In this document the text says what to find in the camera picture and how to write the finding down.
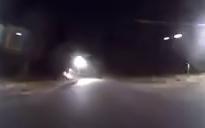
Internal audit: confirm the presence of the grey asphalt road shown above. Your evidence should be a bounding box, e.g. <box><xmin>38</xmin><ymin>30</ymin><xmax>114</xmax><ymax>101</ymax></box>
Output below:
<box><xmin>0</xmin><ymin>77</ymin><xmax>205</xmax><ymax>128</ymax></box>

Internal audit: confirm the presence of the street lamp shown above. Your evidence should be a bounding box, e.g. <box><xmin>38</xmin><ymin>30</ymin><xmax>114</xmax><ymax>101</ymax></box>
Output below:
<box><xmin>172</xmin><ymin>32</ymin><xmax>184</xmax><ymax>40</ymax></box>
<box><xmin>162</xmin><ymin>35</ymin><xmax>171</xmax><ymax>42</ymax></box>

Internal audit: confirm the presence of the kerbed verge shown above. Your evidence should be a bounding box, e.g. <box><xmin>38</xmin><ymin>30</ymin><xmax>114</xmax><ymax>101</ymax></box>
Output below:
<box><xmin>0</xmin><ymin>78</ymin><xmax>80</xmax><ymax>98</ymax></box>

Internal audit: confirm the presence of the building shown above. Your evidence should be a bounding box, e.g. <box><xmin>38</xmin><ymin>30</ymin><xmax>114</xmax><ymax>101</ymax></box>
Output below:
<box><xmin>0</xmin><ymin>22</ymin><xmax>33</xmax><ymax>80</ymax></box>

